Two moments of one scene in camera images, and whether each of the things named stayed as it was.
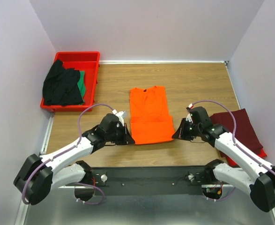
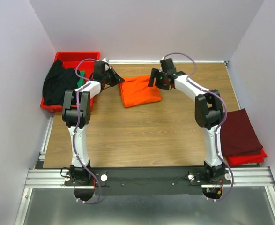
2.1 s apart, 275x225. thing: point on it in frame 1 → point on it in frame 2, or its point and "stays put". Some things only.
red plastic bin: [89, 62] stays put
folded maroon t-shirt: [245, 134] stays put
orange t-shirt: [150, 122] → [135, 91]
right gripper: [186, 129] → [155, 76]
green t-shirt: [81, 86] stays put
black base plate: [151, 181] stays put
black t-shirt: [60, 86] stays put
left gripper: [124, 134] → [113, 76]
